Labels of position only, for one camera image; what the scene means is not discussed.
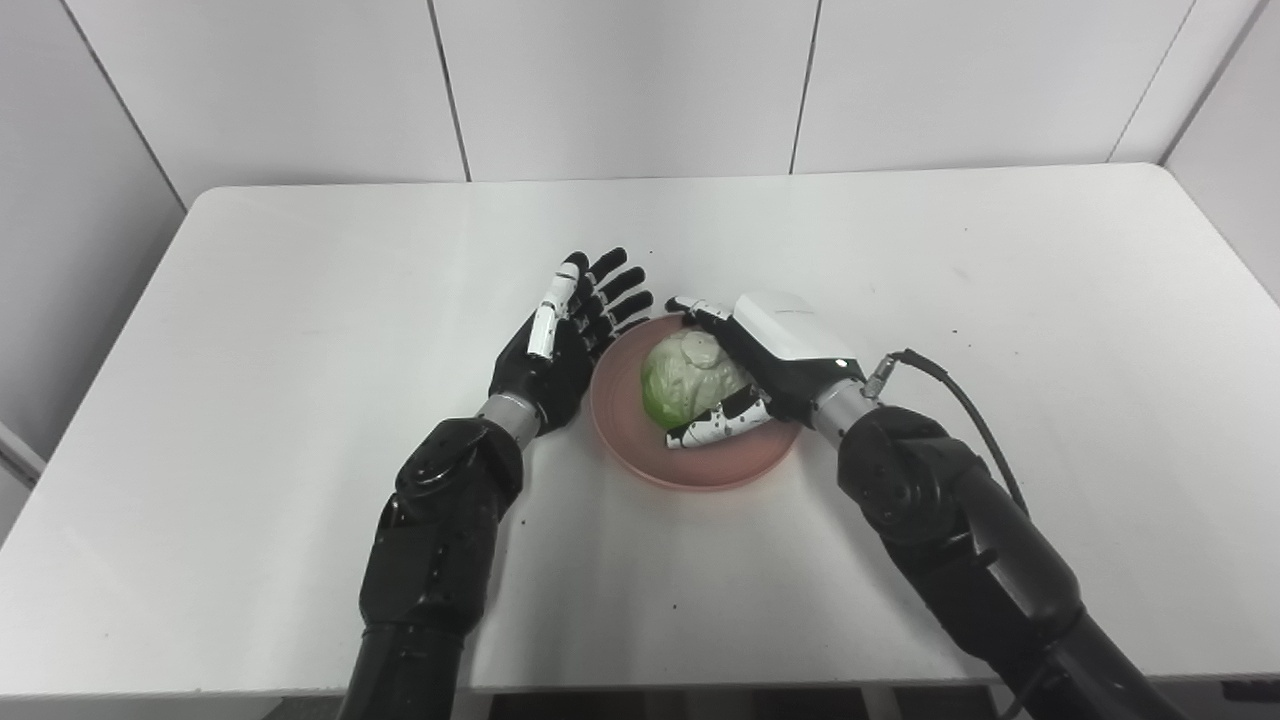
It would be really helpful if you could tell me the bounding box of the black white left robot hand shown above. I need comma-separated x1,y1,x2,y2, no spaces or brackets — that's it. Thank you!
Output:
488,247,655,436

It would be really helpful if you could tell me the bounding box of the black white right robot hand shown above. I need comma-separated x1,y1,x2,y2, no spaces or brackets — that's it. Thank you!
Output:
665,291,867,451

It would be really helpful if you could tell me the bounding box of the green white toy cabbage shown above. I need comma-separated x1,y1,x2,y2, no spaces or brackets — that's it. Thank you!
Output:
641,330,753,431

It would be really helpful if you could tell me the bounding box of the pink round plate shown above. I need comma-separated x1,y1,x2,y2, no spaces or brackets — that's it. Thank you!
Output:
589,313,804,491

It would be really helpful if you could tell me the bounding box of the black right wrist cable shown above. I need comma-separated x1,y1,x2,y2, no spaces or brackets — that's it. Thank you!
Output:
865,349,1031,521

